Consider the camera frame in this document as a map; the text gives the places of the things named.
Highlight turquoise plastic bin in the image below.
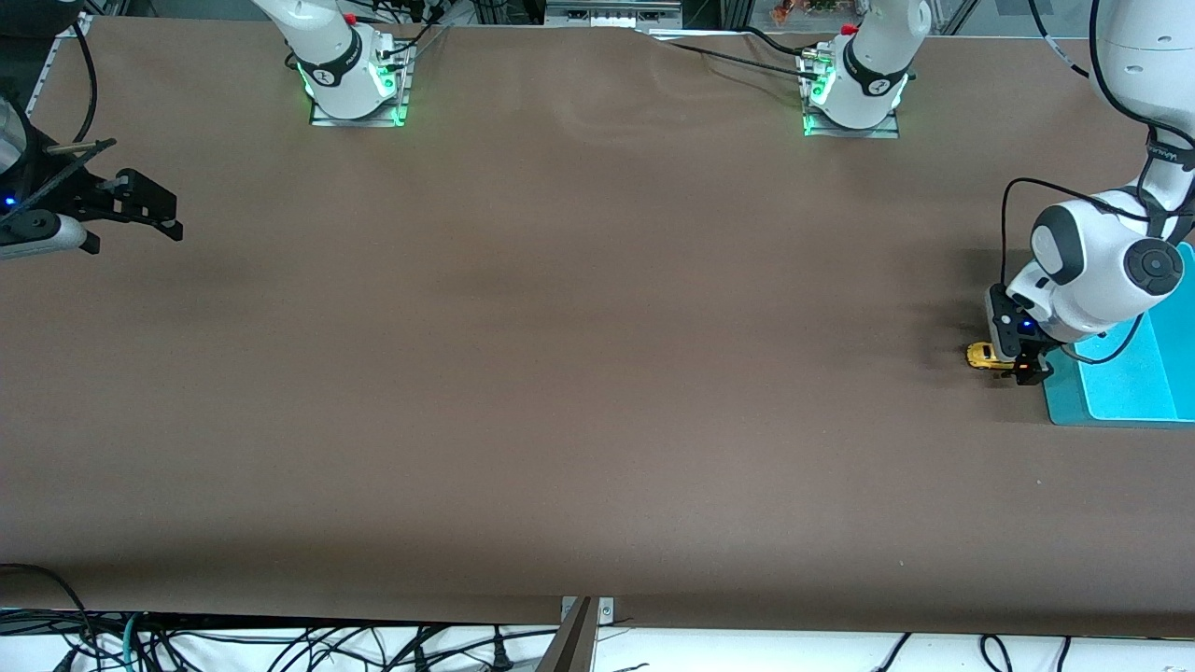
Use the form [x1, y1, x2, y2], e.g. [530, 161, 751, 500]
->
[1043, 241, 1195, 428]

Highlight orange background items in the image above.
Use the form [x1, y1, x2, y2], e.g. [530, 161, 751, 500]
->
[769, 0, 843, 25]

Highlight grey background device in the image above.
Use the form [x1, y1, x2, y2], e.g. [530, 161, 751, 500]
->
[544, 0, 684, 29]

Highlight grey slanted stand leg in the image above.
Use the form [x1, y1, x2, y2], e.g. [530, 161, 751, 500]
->
[534, 597, 598, 672]

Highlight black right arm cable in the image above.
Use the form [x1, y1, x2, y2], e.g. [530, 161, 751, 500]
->
[73, 22, 99, 143]

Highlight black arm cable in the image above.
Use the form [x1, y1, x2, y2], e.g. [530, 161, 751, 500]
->
[73, 22, 99, 143]
[1000, 0, 1195, 367]

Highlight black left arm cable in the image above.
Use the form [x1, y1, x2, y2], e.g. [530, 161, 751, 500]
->
[1000, 0, 1195, 367]

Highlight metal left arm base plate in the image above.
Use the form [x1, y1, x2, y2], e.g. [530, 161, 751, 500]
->
[801, 51, 903, 140]

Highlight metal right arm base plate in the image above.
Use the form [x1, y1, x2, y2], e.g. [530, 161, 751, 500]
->
[310, 42, 413, 128]

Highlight black right base cable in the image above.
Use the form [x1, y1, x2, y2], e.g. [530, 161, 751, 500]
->
[378, 17, 451, 64]

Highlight black looped floor cable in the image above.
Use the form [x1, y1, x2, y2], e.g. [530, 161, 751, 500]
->
[0, 563, 94, 672]

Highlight short black base cable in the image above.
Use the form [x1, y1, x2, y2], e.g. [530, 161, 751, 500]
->
[742, 26, 819, 57]

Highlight long black base cable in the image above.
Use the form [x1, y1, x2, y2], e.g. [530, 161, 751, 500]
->
[665, 37, 813, 77]

